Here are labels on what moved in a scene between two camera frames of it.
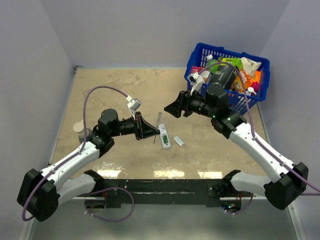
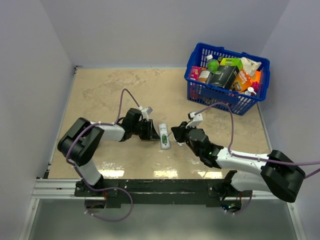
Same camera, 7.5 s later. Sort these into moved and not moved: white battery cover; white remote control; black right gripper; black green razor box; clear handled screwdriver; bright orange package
Moved: black right gripper; clear handled screwdriver
Not moved: black green razor box; white remote control; white battery cover; bright orange package
